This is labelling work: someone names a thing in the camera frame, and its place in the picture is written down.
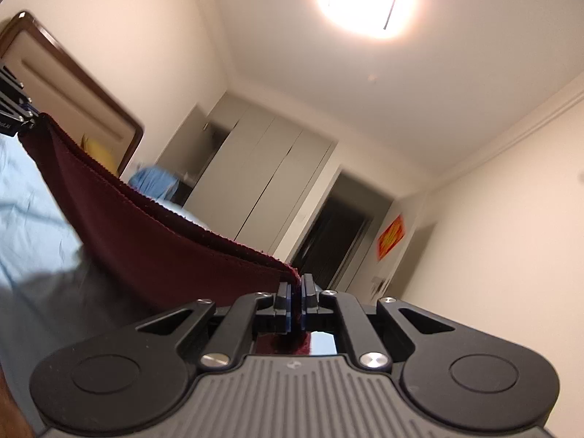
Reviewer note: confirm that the blue clothes pile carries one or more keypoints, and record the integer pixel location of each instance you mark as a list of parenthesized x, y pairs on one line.
[(154, 182)]

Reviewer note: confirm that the red fu door decoration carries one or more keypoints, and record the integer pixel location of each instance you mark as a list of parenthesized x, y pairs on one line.
[(390, 237)]

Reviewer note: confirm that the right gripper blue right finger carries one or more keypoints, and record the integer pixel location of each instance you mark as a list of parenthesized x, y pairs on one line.
[(340, 315)]

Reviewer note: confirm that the brown padded headboard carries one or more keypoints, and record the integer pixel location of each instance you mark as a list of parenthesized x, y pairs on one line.
[(60, 87)]

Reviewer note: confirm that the dark red knit sweater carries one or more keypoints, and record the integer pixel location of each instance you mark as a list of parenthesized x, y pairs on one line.
[(137, 257)]

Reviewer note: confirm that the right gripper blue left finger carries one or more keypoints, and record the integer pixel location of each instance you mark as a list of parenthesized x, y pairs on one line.
[(249, 317)]

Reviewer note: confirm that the white bedroom door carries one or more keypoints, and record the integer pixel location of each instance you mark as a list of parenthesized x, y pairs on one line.
[(398, 266)]

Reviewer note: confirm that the light blue cartoon bedspread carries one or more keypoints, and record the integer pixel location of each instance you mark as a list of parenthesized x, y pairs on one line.
[(32, 218)]

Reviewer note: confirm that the mustard yellow pillow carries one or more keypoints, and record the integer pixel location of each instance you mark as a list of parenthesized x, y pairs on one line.
[(100, 154)]

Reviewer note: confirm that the black door handle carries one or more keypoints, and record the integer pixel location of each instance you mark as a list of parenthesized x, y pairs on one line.
[(378, 286)]

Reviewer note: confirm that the grey built-in wardrobe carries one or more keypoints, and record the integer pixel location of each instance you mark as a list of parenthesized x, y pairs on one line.
[(250, 169)]

